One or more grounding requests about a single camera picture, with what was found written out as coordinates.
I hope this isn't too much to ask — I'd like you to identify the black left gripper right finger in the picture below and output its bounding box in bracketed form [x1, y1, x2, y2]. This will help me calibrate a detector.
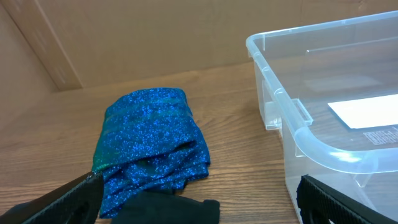
[297, 175, 397, 224]

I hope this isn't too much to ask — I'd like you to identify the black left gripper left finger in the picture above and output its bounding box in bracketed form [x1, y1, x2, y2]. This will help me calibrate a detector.
[1, 172, 104, 224]

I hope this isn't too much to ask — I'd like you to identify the black cloth with tape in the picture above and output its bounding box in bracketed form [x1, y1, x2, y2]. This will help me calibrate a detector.
[111, 191, 220, 224]

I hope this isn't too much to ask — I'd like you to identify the blue sparkly cloth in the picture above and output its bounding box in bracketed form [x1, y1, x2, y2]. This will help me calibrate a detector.
[92, 88, 211, 219]

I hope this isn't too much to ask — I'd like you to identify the white label in bin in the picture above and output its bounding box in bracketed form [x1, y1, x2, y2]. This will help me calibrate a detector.
[328, 94, 397, 129]

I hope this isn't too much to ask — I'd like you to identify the clear plastic storage bin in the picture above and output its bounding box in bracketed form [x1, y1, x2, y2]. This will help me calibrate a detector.
[246, 11, 397, 220]

